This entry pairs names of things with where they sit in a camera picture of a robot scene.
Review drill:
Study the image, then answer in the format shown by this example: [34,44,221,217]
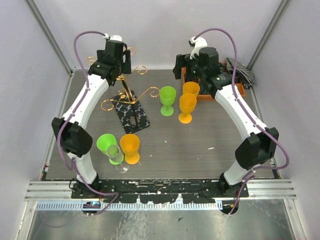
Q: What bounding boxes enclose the orange goblet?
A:
[120,134,140,165]
[178,93,197,124]
[182,81,200,98]

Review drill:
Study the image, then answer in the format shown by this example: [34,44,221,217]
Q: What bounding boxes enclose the green goblet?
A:
[159,86,177,117]
[96,133,118,166]

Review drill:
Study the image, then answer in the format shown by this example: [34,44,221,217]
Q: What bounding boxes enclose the gold wine glass rack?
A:
[100,47,160,134]

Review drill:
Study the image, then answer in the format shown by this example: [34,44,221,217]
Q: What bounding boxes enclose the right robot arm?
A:
[172,47,279,197]

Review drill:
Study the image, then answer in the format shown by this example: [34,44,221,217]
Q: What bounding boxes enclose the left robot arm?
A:
[51,35,131,198]

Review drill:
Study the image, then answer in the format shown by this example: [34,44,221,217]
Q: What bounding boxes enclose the clear wine glass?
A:
[107,144,129,173]

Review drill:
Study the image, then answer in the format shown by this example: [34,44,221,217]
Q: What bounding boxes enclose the orange compartment tray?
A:
[181,67,246,101]

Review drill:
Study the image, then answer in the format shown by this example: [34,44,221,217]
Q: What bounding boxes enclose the striped cloth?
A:
[226,57,257,89]

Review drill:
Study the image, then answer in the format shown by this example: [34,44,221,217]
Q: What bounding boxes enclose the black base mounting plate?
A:
[70,177,250,204]

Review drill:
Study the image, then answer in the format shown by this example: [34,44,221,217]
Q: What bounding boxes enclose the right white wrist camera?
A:
[188,36,208,60]

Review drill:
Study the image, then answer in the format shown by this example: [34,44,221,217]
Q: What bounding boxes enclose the grey cable duct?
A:
[35,200,223,211]

